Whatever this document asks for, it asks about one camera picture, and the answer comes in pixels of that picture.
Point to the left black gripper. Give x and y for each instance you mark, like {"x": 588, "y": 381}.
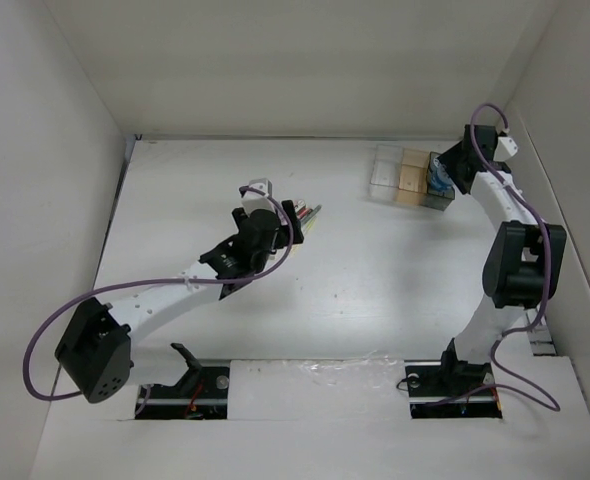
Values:
{"x": 293, "y": 221}

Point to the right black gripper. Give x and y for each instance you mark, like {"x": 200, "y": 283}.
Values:
{"x": 452, "y": 158}

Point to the blue cleaning gel jar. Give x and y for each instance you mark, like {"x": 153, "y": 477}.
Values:
{"x": 440, "y": 182}
{"x": 434, "y": 164}

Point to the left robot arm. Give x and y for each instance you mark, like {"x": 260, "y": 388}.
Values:
{"x": 98, "y": 349}

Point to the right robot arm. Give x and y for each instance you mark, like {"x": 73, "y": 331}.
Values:
{"x": 522, "y": 268}

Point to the red pen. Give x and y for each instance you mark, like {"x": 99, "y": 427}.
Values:
{"x": 303, "y": 212}

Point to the green grey pen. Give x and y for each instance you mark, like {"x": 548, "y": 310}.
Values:
{"x": 310, "y": 215}

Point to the wooden tray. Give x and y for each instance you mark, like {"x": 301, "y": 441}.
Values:
{"x": 412, "y": 188}

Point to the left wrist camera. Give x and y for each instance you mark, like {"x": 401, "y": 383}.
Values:
{"x": 254, "y": 196}

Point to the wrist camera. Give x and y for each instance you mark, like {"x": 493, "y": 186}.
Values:
{"x": 506, "y": 148}
{"x": 254, "y": 196}

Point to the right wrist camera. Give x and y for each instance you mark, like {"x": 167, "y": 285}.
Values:
{"x": 506, "y": 148}

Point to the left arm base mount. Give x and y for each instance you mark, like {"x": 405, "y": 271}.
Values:
{"x": 201, "y": 393}

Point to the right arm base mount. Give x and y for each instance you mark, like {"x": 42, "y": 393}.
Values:
{"x": 449, "y": 389}

